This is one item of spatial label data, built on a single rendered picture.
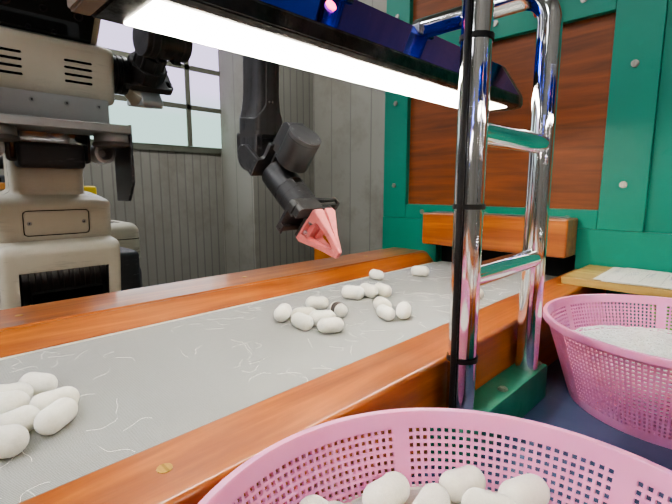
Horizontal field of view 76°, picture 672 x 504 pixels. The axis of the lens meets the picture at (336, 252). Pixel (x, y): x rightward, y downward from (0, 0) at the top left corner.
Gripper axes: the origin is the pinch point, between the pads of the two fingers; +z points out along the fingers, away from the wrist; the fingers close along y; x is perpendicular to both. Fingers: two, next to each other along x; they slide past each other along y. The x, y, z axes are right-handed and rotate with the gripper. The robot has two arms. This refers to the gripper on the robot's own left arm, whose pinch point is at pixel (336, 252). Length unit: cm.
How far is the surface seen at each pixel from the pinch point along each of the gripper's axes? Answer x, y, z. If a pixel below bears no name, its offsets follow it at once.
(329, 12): -31.2, -18.0, -4.3
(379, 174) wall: 97, 219, -138
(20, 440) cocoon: -5.5, -44.3, 14.8
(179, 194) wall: 190, 115, -223
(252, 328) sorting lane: 3.2, -18.5, 7.3
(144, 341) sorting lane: 6.3, -29.9, 3.4
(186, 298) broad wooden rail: 9.6, -21.0, -3.4
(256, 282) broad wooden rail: 9.8, -8.8, -3.8
